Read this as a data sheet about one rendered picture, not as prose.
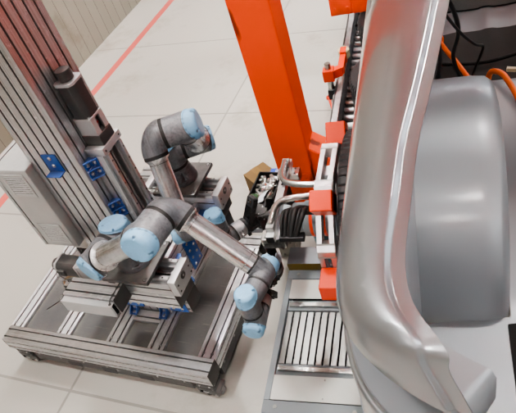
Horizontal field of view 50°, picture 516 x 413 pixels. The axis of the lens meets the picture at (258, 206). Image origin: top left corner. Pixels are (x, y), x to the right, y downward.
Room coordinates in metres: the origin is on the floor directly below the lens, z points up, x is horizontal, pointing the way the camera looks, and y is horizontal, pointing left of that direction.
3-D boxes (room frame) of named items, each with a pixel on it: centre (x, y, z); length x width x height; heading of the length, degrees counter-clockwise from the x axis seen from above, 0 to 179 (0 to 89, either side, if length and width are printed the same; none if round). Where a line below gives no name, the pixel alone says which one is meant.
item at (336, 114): (3.13, -0.82, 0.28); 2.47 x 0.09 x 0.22; 155
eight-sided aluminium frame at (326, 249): (1.48, -0.28, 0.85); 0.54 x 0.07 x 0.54; 155
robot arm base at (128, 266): (1.69, 0.55, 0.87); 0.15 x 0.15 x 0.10
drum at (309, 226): (1.51, -0.21, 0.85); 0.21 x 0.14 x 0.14; 65
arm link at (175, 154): (2.11, 0.28, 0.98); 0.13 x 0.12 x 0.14; 88
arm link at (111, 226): (1.68, 0.55, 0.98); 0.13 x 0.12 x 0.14; 139
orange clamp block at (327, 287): (1.19, -0.15, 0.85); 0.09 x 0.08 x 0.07; 155
